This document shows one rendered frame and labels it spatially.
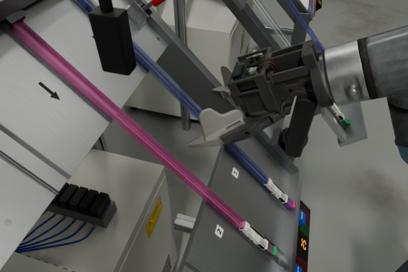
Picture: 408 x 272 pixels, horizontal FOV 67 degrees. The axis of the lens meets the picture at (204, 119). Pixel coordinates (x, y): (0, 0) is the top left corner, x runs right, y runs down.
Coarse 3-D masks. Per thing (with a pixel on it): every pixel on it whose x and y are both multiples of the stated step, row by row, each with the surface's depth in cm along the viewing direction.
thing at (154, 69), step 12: (84, 0) 42; (144, 60) 46; (156, 72) 47; (168, 84) 48; (180, 96) 48; (192, 108) 49; (228, 144) 53; (240, 156) 54; (252, 168) 55; (264, 180) 56; (288, 204) 59
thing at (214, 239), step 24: (240, 144) 57; (216, 168) 50; (240, 168) 55; (264, 168) 60; (216, 192) 48; (240, 192) 52; (264, 192) 57; (216, 216) 46; (240, 216) 50; (264, 216) 54; (192, 240) 41; (216, 240) 44; (240, 240) 48; (192, 264) 40; (216, 264) 43; (240, 264) 46; (264, 264) 50
